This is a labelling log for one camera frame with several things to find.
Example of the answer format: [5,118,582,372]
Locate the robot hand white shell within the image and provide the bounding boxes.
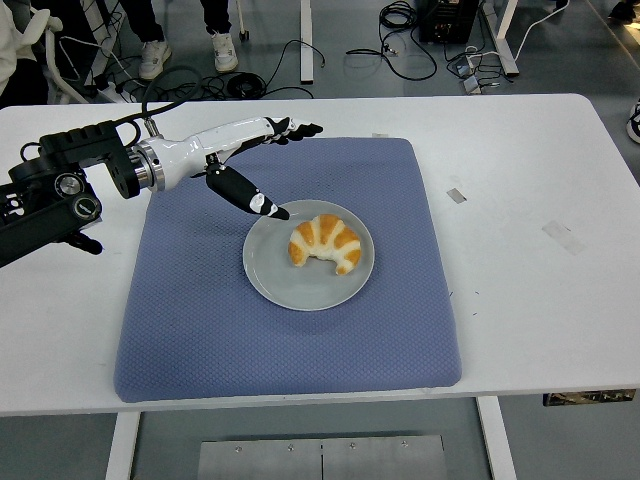
[158,116,325,221]

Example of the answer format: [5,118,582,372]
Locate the croissant bread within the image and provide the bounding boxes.
[287,213,363,276]

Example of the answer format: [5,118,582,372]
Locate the chair leg with caster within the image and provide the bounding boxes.
[234,0,251,44]

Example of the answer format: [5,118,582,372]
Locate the person with white shoes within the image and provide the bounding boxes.
[118,0,240,81]

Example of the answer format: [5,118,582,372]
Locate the white power strip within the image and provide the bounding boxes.
[97,83,135,104]

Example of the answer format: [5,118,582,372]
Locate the grey round plate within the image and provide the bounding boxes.
[242,199,375,311]

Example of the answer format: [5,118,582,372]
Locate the blue quilted mat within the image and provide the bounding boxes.
[112,138,462,404]

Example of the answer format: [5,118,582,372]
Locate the black equipment box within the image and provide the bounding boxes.
[418,0,476,44]

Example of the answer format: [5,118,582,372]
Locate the white desk leg with foot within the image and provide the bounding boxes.
[479,0,521,77]

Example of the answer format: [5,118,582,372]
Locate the white table leg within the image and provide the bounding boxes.
[104,412,142,480]
[474,397,518,480]

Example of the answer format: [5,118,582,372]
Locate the long clear tape piece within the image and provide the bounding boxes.
[541,220,586,256]

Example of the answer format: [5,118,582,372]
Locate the person's foot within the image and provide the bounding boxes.
[625,97,640,146]
[607,0,640,24]

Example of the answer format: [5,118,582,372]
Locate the coiled black cable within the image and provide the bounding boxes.
[225,72,267,100]

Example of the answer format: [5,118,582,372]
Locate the black cable with plug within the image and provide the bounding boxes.
[259,39,327,99]

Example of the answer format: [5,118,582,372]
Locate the white chair frame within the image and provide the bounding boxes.
[43,27,90,105]

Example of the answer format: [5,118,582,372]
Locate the long black cable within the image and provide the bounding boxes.
[345,0,439,81]

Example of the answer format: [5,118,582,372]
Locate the white cable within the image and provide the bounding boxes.
[513,0,571,60]

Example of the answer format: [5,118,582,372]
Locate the metal bracket under table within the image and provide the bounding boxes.
[542,388,637,407]

